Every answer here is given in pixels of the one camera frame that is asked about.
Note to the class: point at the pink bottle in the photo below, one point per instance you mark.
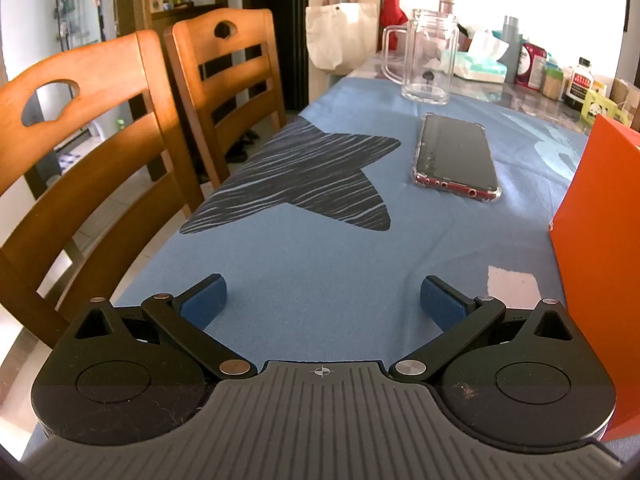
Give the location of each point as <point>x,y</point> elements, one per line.
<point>446,5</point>

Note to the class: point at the tan cardboard box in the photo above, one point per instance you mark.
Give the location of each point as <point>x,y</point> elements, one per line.
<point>625,95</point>

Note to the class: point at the wooden chair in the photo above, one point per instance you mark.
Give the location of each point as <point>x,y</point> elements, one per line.
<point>100,70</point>
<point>250,25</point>

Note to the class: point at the blue star print tablecloth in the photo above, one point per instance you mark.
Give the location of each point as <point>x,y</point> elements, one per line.
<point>325,260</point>

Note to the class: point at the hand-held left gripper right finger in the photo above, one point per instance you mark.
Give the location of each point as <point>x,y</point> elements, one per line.
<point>442,302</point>

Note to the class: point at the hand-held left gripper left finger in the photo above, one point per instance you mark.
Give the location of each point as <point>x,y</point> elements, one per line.
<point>205,302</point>

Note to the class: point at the clear glass mug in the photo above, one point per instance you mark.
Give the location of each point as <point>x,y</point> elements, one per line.
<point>430,60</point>

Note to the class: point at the dark wooden door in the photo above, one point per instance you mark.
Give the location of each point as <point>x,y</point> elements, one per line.
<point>275,35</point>

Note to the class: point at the metal shower fixture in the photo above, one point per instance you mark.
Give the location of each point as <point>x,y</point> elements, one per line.
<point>65,5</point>

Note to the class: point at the grey bottle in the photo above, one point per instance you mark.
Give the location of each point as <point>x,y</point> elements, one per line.
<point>512,45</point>

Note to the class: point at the tissue pack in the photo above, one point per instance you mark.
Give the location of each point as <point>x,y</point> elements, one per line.
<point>480,67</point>

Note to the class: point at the teal lid plastic jar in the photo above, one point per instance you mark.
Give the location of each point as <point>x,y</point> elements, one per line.
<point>552,82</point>

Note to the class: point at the smartphone in clear case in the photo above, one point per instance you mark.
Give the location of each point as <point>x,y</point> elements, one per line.
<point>455,155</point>

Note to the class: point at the red umbrella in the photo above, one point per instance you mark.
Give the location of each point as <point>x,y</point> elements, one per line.
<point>392,15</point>

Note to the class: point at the red jar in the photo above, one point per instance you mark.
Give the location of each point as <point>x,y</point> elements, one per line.
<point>530,67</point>

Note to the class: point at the orange cardboard box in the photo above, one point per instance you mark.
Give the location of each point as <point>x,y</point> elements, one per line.
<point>600,235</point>

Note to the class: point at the cream tote bag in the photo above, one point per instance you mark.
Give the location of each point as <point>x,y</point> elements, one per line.
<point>340,35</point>

